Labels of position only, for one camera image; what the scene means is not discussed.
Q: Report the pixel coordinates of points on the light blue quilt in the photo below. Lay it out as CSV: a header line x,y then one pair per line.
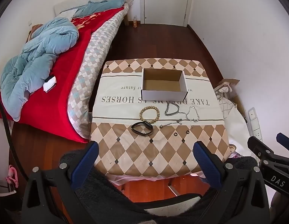
x,y
41,51

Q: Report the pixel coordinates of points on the white door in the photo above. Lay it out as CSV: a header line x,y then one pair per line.
x,y
165,2

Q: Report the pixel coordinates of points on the white cardboard box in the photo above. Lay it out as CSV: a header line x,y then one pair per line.
x,y
158,95

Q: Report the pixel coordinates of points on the orange drink bottle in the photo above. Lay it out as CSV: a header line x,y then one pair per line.
x,y
135,22

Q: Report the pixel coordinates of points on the brown cloth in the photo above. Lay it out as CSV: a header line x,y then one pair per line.
x,y
35,29

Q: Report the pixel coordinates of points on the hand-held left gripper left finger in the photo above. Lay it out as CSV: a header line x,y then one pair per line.
x,y
86,163

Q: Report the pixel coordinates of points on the bed with red sheet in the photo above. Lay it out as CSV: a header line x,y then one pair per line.
x,y
65,74

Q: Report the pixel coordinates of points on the diamond-patterned tablecloth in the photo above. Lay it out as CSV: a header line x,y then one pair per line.
x,y
125,149

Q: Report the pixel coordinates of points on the white and black device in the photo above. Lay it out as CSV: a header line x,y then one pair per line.
x,y
49,85

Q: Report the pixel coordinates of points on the white power strip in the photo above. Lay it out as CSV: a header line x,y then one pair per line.
x,y
255,123

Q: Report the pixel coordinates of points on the pink floral cloth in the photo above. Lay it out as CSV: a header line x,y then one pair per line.
x,y
235,154

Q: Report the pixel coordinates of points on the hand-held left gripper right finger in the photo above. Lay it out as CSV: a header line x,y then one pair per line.
x,y
205,161

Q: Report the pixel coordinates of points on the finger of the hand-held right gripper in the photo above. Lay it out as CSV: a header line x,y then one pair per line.
x,y
254,143
285,140

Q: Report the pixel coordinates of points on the pink hanger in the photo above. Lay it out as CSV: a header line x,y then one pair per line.
x,y
12,175

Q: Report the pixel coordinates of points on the teal blanket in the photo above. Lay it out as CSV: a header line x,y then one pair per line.
x,y
100,5

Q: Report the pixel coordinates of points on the wooden bed frame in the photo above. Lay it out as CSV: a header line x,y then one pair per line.
x,y
126,19

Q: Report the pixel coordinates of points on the white grid-patterned bag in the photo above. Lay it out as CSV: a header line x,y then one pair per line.
x,y
225,105

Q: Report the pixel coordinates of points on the white bags beside table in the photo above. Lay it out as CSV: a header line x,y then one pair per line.
x,y
231,81

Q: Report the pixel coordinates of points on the checkered bed sheet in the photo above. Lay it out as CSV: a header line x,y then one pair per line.
x,y
95,51

